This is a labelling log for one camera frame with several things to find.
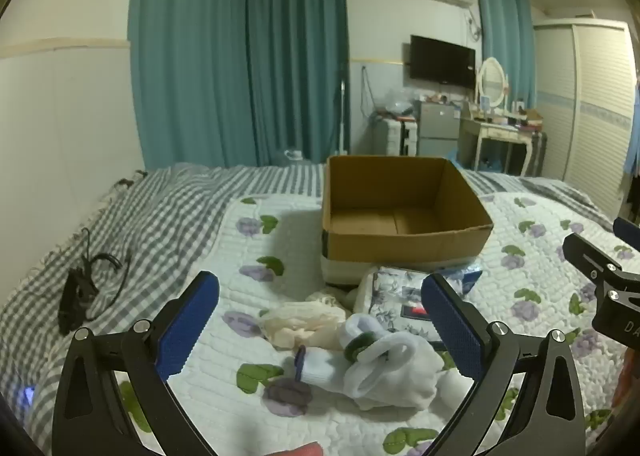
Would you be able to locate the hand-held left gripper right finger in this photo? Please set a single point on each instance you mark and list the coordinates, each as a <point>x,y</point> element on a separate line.
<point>450,331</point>

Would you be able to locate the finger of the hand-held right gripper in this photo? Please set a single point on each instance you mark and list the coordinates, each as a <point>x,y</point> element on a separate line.
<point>627,230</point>
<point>590,252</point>

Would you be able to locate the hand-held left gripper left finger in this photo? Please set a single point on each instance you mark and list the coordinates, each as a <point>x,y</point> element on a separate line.
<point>190,321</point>

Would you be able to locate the white sock with green trim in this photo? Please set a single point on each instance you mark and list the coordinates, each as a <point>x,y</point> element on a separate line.
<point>390,366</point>

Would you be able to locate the brown cardboard box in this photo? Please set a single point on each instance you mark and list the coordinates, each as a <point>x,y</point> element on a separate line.
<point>400,216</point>

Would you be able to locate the white sock with blue trim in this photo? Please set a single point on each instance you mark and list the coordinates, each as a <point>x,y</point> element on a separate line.
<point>320,368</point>

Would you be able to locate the person's left hand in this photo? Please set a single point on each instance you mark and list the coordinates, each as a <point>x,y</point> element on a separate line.
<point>302,449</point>

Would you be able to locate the floral cloth in plastic package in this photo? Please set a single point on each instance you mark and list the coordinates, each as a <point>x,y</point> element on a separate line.
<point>395,293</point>

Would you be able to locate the blue hanging garment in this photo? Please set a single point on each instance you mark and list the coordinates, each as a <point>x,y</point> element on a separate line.
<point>634,136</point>

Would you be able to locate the grey checked bed sheet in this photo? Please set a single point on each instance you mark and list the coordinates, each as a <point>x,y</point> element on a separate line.
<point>165,216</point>

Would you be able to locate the cream cloth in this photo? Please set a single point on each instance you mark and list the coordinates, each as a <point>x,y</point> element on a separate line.
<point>300,323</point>

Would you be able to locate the white floral quilt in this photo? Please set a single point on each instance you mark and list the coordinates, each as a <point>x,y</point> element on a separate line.
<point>280,246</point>

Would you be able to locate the cream slatted wardrobe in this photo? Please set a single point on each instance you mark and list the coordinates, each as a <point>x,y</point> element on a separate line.
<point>590,111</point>

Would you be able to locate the white dressing table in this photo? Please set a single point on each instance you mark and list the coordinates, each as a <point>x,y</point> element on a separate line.
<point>487,133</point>

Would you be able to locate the white kettle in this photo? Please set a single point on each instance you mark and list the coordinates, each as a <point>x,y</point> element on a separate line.
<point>293,156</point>

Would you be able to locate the grey mini fridge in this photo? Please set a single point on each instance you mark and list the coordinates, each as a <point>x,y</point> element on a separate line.
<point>439,128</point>

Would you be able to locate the white oval vanity mirror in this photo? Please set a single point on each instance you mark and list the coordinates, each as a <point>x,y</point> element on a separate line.
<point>492,81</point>

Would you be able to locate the white suitcase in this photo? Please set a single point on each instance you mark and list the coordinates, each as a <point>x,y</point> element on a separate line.
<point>395,136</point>

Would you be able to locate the narrow teal curtain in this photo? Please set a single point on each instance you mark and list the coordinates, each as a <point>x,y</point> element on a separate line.
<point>505,41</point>

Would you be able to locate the clear plastic bag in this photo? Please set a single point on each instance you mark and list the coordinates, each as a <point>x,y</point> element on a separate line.
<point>400,101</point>

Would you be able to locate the floor stand pole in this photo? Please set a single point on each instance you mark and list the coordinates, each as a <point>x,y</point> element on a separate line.
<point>343,111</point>

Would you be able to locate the wide teal curtain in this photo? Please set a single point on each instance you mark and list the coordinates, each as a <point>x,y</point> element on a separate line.
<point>190,56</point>
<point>295,61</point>

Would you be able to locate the black wall television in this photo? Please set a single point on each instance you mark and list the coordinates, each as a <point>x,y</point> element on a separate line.
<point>442,61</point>

